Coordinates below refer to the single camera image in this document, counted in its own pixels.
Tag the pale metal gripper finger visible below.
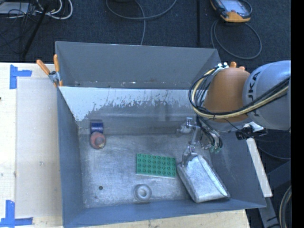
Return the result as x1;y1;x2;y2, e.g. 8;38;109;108
176;117;198;134
181;145;199;167

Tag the clear plastic scoop-shaped container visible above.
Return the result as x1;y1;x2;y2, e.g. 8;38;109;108
176;154;231;204

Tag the green studded flat plate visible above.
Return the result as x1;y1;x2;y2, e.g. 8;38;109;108
135;153;178;178

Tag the grey metal bin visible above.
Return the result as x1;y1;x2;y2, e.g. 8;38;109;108
54;40;267;228

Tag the small blue block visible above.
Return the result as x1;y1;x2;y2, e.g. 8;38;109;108
90;120;105;134

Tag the red-brown round toy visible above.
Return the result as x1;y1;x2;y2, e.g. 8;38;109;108
89;131;107;150

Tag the pale wood board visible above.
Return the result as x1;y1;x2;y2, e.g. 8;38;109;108
15;76;63;219

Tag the black cylinder on white bracket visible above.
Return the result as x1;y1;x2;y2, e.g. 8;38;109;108
235;123;268;141

